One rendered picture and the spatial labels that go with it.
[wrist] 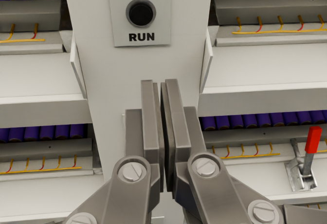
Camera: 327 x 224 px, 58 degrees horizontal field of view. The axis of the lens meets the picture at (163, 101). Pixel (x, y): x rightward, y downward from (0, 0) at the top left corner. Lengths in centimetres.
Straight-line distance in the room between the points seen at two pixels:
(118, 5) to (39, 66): 11
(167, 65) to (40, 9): 13
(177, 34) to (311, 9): 15
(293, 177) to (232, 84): 22
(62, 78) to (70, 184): 19
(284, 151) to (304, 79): 19
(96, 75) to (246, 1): 16
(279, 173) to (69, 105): 30
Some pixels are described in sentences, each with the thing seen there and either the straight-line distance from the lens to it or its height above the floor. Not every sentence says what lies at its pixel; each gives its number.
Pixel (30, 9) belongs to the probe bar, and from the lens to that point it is 30.
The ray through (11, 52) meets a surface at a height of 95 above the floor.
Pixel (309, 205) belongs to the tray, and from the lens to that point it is 66.
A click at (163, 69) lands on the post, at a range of 23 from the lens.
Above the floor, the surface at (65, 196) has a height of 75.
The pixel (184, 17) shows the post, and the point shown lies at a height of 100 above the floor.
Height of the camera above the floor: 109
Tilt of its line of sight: 42 degrees down
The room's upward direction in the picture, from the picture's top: 1 degrees clockwise
